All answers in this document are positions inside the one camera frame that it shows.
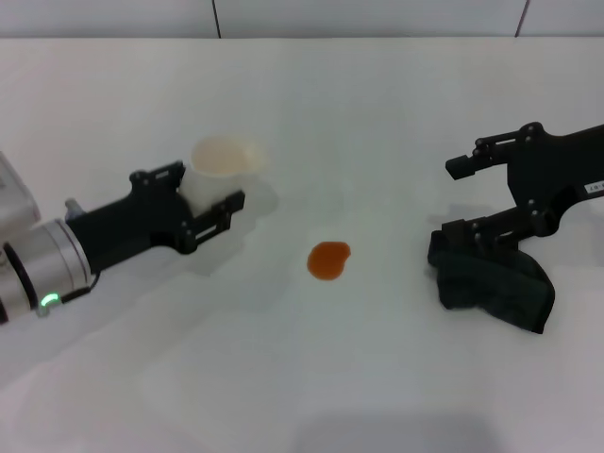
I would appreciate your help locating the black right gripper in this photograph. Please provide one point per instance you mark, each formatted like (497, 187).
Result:
(552, 165)

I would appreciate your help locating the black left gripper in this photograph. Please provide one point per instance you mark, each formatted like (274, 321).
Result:
(137, 222)

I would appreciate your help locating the white paper cup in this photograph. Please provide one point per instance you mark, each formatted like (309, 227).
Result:
(212, 181)

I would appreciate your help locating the dark blue rag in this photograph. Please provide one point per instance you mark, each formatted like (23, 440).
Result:
(495, 288)

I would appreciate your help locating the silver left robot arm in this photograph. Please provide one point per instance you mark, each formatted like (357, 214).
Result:
(47, 264)

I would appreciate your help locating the brown water stain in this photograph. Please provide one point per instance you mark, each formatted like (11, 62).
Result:
(328, 260)

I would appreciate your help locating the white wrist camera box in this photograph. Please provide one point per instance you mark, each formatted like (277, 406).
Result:
(14, 189)

